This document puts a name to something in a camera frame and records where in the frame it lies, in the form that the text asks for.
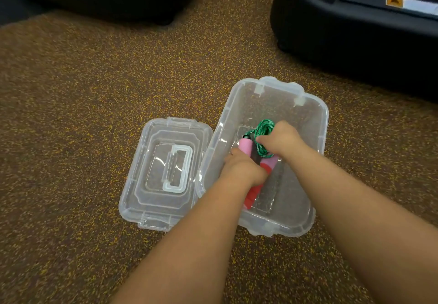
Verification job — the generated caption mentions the person's left hand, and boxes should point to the person's left hand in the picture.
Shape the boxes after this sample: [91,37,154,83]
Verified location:
[219,148,268,189]

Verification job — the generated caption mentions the person's right hand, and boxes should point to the person's right hand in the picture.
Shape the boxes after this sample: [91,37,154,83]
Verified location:
[255,120,306,159]

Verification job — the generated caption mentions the green skipping rope pink handles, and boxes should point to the green skipping rope pink handles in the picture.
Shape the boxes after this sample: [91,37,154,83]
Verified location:
[238,119,279,210]

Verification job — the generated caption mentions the person's left forearm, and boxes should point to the person's left forearm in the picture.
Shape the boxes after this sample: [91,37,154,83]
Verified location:
[109,176,252,304]

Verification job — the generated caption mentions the person's right forearm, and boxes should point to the person's right forearm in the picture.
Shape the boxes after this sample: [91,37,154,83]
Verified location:
[281,143,438,304]

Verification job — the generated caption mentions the clear plastic storage box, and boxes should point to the clear plastic storage box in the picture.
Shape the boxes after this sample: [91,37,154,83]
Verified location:
[195,76,330,238]

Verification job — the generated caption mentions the clear plastic box lid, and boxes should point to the clear plastic box lid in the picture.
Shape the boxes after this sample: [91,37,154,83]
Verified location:
[118,117,213,233]

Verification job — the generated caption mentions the black exercise machine base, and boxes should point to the black exercise machine base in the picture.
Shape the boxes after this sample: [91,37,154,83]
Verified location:
[270,0,438,100]

